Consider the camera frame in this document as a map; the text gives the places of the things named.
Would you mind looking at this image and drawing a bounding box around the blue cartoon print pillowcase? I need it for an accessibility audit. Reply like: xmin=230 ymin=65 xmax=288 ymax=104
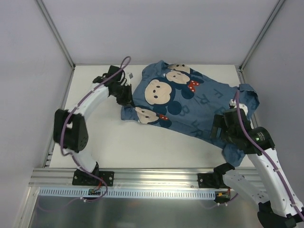
xmin=121 ymin=60 xmax=259 ymax=167

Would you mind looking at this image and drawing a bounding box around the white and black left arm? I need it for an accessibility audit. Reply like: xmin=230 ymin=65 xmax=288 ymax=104
xmin=53 ymin=65 xmax=133 ymax=185

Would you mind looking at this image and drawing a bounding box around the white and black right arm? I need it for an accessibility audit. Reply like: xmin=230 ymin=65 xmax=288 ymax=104
xmin=209 ymin=108 xmax=304 ymax=228

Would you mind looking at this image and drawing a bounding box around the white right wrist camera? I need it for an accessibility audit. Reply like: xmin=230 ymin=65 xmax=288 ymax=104
xmin=229 ymin=99 xmax=248 ymax=115

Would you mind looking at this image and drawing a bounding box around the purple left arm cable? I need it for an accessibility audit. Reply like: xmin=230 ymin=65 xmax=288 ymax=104
xmin=58 ymin=56 xmax=133 ymax=157

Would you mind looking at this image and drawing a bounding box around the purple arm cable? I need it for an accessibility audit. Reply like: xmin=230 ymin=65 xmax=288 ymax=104
xmin=231 ymin=91 xmax=304 ymax=221
xmin=58 ymin=56 xmax=133 ymax=157

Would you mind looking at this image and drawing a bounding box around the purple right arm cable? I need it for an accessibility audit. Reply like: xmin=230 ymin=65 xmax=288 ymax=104
xmin=231 ymin=91 xmax=304 ymax=221

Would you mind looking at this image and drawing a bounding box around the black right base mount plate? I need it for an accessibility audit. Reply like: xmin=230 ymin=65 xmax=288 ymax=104
xmin=197 ymin=173 xmax=228 ymax=189

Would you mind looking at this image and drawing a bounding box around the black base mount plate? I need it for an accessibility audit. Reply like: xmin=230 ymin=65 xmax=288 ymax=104
xmin=197 ymin=173 xmax=228 ymax=189
xmin=72 ymin=169 xmax=114 ymax=187

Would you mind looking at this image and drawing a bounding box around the right aluminium frame post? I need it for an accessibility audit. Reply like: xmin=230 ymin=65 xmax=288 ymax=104
xmin=239 ymin=0 xmax=286 ymax=72

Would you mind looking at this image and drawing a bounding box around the aluminium frame post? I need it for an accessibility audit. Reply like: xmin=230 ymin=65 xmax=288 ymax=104
xmin=34 ymin=0 xmax=76 ymax=70
xmin=239 ymin=0 xmax=286 ymax=72

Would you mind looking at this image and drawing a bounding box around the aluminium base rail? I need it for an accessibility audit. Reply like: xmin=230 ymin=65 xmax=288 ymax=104
xmin=28 ymin=168 xmax=213 ymax=190

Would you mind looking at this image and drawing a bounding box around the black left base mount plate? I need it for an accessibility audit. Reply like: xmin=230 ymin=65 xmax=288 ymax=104
xmin=72 ymin=169 xmax=114 ymax=187

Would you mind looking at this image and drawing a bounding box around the white slotted cable duct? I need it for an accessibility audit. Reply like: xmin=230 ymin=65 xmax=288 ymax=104
xmin=39 ymin=187 xmax=216 ymax=200

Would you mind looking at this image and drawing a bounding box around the left aluminium frame post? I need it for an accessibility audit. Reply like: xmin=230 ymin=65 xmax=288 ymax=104
xmin=34 ymin=0 xmax=76 ymax=70

